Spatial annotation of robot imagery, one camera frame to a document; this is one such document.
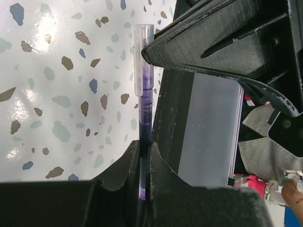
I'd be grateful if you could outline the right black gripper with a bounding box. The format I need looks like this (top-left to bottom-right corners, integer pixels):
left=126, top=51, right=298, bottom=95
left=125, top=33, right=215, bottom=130
left=172, top=0, right=303, bottom=157

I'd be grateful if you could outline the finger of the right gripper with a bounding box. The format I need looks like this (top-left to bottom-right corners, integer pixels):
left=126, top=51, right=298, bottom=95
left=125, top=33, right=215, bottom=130
left=142, top=0, right=287, bottom=74

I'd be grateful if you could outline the pink white device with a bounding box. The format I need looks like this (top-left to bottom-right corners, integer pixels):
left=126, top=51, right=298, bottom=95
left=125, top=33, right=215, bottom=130
left=228, top=170, right=303, bottom=207

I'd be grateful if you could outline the grey striped cloth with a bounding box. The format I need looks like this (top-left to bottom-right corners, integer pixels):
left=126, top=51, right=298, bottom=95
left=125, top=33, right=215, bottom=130
left=238, top=104, right=303, bottom=185

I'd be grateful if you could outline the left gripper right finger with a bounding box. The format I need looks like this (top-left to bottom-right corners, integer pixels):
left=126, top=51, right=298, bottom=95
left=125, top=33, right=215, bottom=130
left=146, top=142, right=273, bottom=227

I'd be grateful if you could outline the dark purple pen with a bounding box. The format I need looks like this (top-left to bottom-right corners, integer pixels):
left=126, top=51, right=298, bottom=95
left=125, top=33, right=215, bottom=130
left=132, top=24, right=154, bottom=201

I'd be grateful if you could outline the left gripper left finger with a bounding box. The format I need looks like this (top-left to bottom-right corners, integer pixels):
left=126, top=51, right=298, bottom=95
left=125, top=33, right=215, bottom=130
left=0, top=140, right=140, bottom=227

